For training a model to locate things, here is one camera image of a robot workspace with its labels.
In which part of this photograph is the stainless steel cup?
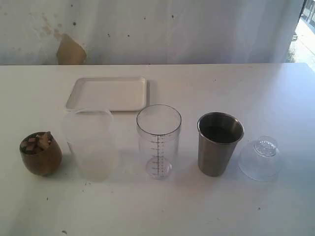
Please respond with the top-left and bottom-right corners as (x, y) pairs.
(197, 112), (244, 177)

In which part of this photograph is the brown object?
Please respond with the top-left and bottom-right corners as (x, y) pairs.
(20, 131), (53, 155)

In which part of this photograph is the brown wooden cup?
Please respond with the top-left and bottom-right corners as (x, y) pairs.
(19, 132), (63, 176)

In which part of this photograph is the clear dome lid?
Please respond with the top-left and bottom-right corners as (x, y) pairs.
(238, 136), (284, 182)

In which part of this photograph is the clear measuring cup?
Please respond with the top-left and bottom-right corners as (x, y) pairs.
(136, 104), (182, 179)

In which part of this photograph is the translucent plastic tub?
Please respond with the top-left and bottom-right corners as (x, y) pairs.
(62, 108), (120, 182)

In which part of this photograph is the white rectangular tray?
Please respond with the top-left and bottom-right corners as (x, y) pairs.
(65, 76), (149, 112)

